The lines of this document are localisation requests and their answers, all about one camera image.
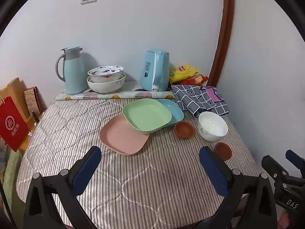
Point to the blue square plate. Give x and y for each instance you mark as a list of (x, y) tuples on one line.
[(174, 111)]

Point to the large white patterned bowl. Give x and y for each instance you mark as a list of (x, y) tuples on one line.
[(106, 85)]

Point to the striped quilted table cover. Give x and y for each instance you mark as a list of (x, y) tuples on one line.
[(147, 183)]

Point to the small brown bowl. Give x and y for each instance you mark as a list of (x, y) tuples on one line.
[(184, 130), (223, 151)]

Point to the brown paper bag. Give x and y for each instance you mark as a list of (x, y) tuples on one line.
[(15, 90)]

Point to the light blue thermos jug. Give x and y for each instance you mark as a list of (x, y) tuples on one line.
[(75, 74)]

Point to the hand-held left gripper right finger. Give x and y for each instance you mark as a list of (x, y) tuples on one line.
[(213, 169)]

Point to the pink square plate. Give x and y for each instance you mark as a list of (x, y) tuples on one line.
[(120, 137)]

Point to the green square plate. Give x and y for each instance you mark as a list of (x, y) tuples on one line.
[(146, 114)]

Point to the green cloth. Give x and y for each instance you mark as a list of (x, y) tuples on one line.
[(10, 171)]

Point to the grey checked cloth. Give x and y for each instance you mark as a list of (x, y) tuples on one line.
[(197, 100)]

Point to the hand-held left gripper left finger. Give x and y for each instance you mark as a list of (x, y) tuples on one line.
[(87, 169)]

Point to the brown wooden door frame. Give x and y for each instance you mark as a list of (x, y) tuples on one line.
[(225, 28)]

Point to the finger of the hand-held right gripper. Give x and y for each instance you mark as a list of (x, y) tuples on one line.
[(296, 159), (274, 168)]

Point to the blue fish patterned bowl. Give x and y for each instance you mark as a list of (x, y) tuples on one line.
[(106, 72)]

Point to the light blue electric kettle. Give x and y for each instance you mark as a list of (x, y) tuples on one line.
[(151, 71)]

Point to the yellow chip bag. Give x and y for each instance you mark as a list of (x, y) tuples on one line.
[(182, 72)]

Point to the red paper bag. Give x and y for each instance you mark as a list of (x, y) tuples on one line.
[(12, 124)]

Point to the red chip bag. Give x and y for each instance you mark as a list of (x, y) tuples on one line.
[(199, 79)]

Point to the person's right hand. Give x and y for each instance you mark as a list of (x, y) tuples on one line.
[(283, 221)]

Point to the patterned beige box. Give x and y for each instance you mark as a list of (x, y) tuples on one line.
[(32, 99)]

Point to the white ceramic bowl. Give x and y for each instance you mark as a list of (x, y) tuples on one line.
[(212, 125)]

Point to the printed plastic table sheet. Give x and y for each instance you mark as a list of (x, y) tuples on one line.
[(100, 96)]

